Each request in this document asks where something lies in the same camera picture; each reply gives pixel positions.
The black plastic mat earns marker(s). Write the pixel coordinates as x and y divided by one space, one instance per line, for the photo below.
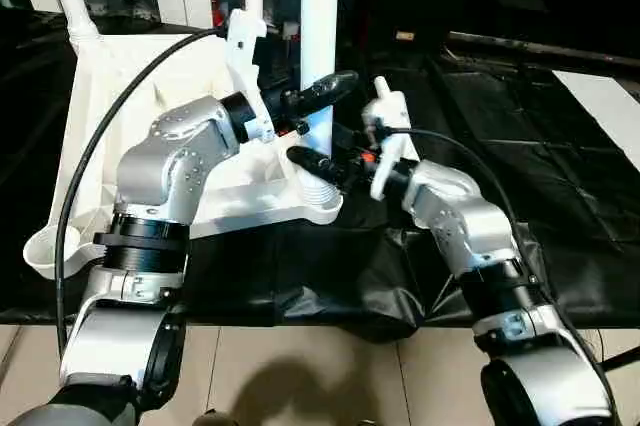
500 196

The black flat screen television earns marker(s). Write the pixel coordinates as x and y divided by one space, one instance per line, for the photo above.
550 48

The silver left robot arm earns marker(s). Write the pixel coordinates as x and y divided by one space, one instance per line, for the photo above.
165 161

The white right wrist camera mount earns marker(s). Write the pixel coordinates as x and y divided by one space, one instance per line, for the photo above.
392 116

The small yellow label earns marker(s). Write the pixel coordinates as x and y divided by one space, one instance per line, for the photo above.
405 36

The black metal table leg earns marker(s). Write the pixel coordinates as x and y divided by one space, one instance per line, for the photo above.
620 357

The white plastic table top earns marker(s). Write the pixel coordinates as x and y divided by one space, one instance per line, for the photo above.
140 76

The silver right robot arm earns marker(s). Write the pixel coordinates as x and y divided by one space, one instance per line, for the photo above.
465 226

